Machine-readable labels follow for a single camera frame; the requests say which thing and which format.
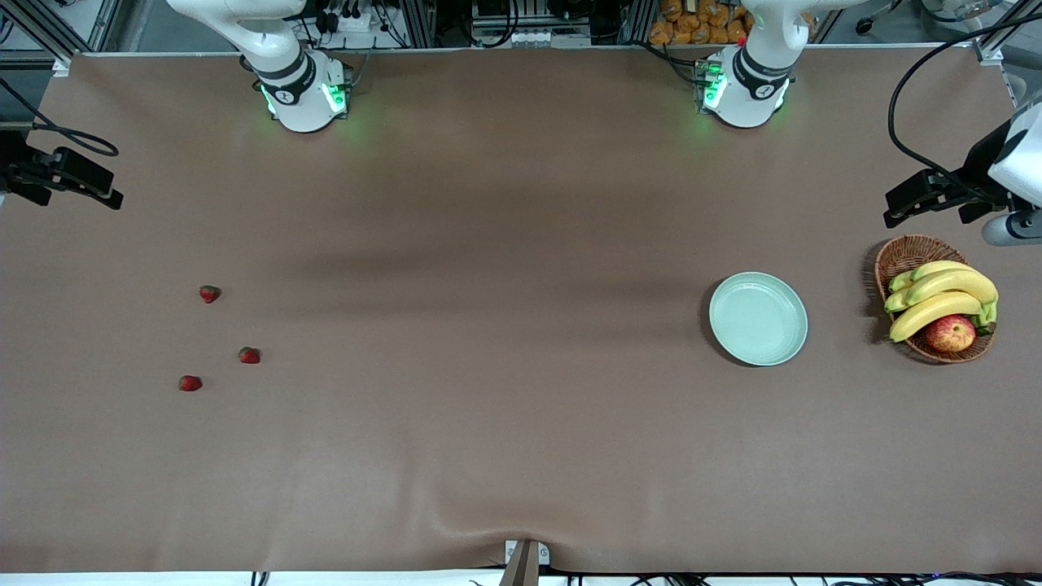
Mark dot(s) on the aluminium frame profile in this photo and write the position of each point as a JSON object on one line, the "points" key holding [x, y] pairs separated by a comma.
{"points": [[1005, 32], [41, 28]]}

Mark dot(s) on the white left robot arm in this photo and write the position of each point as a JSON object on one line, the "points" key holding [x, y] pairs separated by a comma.
{"points": [[749, 89]]}

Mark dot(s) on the brown wicker basket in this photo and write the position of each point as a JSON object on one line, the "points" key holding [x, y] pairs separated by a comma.
{"points": [[908, 252]]}

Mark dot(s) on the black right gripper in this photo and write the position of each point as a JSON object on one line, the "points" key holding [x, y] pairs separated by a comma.
{"points": [[15, 166]]}

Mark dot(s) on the yellow banana bunch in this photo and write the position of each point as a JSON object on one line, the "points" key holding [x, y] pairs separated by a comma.
{"points": [[952, 283]]}

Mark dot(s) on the red strawberry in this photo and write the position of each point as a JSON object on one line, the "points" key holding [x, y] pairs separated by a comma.
{"points": [[210, 294], [190, 382], [249, 355]]}

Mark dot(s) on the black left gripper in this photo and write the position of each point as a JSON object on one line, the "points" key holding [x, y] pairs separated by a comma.
{"points": [[979, 165]]}

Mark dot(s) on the white power strip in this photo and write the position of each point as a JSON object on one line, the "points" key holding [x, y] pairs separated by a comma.
{"points": [[350, 20]]}

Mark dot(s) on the pale green round plate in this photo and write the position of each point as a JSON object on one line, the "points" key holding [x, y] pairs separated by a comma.
{"points": [[757, 319]]}

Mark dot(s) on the white terminal strip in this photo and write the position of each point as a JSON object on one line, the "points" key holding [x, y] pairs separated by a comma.
{"points": [[545, 37]]}

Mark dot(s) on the red apple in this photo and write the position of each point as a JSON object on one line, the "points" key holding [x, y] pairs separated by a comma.
{"points": [[951, 334]]}

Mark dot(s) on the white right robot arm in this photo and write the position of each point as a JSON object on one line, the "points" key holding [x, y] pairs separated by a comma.
{"points": [[285, 49]]}

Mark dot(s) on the orange snack bag pile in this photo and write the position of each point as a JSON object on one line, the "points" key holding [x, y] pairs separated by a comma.
{"points": [[700, 24]]}

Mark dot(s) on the brown table mat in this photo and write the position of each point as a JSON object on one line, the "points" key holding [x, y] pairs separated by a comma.
{"points": [[488, 325]]}

